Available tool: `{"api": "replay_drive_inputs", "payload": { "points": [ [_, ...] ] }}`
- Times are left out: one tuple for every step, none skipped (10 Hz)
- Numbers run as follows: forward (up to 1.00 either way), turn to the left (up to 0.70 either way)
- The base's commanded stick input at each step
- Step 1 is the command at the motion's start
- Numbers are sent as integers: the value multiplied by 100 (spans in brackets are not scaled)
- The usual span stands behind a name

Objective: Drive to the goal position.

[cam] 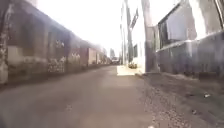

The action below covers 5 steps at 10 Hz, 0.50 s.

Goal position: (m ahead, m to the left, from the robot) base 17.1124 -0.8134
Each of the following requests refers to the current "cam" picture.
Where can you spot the brown dirt road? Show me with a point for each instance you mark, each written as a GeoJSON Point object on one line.
{"type": "Point", "coordinates": [90, 100]}

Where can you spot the slim dark pole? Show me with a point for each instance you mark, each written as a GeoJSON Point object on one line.
{"type": "Point", "coordinates": [129, 33]}

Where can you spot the grey building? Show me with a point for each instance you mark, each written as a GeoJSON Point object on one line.
{"type": "Point", "coordinates": [180, 23]}

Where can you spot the grey wall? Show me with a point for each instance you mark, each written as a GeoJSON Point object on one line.
{"type": "Point", "coordinates": [193, 56]}

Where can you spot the thick grey pole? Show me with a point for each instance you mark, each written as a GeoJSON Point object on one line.
{"type": "Point", "coordinates": [149, 36]}

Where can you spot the gravel and rubble strip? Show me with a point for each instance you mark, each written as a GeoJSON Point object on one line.
{"type": "Point", "coordinates": [186, 96]}

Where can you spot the long painted wall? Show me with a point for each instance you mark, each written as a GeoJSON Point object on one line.
{"type": "Point", "coordinates": [36, 50]}

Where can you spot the white building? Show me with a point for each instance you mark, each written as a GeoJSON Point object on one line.
{"type": "Point", "coordinates": [139, 36]}

